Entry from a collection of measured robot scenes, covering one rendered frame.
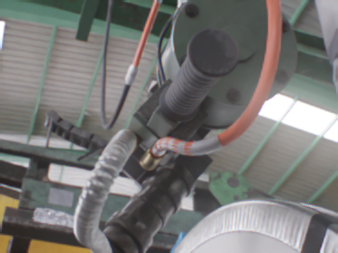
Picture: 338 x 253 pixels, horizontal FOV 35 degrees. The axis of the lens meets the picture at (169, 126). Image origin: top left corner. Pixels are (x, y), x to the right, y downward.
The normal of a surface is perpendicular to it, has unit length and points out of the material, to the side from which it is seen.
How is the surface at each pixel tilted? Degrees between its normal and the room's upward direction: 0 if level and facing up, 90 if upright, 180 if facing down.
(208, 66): 115
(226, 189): 90
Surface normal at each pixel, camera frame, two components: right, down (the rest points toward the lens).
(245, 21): 0.19, -0.26
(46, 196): 0.33, -0.62
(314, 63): 0.00, 0.75
